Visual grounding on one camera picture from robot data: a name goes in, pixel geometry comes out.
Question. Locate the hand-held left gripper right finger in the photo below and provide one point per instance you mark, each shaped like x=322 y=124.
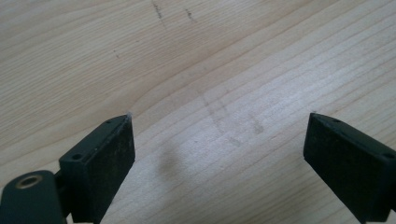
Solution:
x=348 y=168

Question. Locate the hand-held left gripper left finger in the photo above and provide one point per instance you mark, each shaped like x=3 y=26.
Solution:
x=99 y=174

